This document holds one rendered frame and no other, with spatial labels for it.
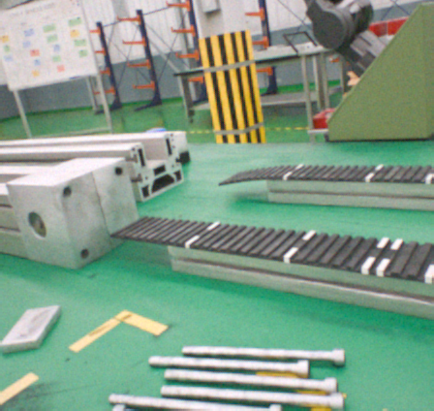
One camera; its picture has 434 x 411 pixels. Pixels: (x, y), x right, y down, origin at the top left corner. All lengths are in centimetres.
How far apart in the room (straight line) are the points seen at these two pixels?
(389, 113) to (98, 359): 63
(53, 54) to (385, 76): 594
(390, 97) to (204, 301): 54
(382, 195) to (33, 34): 636
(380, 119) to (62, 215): 56
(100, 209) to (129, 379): 24
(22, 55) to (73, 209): 642
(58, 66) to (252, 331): 628
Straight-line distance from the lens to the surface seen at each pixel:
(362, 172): 55
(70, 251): 51
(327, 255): 35
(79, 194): 50
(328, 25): 96
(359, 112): 84
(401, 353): 32
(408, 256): 35
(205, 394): 29
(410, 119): 82
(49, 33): 656
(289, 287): 38
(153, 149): 74
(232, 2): 398
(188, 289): 41
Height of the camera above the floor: 97
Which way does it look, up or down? 17 degrees down
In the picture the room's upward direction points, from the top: 10 degrees counter-clockwise
